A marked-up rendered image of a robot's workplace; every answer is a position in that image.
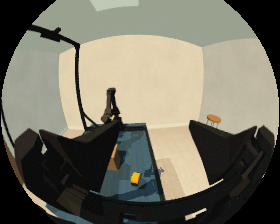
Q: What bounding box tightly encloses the brown wooden cabinet with door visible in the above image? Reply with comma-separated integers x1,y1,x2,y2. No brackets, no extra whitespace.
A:
107,144,120,171

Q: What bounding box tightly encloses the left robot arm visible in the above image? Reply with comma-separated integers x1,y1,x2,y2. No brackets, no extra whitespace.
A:
101,88,120,124

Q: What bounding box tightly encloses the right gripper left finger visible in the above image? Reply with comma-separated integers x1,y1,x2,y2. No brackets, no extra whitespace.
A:
39,120,120,193

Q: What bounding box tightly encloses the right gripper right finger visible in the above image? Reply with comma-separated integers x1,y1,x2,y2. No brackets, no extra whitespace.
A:
189,120,257,185

